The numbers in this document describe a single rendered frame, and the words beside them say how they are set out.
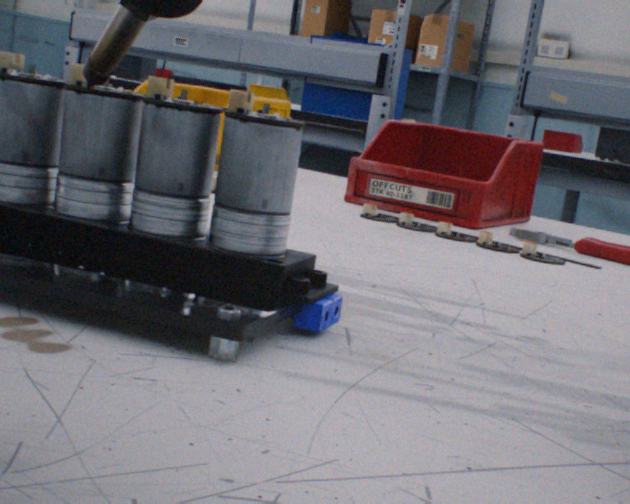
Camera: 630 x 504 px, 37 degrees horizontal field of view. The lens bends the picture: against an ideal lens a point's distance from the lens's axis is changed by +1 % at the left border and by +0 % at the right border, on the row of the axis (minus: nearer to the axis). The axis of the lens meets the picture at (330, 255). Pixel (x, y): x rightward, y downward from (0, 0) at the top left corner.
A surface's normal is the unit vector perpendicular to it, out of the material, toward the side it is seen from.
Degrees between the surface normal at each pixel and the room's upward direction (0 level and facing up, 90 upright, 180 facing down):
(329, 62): 90
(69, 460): 0
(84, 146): 90
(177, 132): 90
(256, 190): 90
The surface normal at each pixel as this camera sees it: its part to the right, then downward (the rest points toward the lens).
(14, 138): -0.03, 0.17
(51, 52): 0.85, 0.22
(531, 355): 0.15, -0.97
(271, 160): 0.40, 0.22
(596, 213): -0.51, 0.07
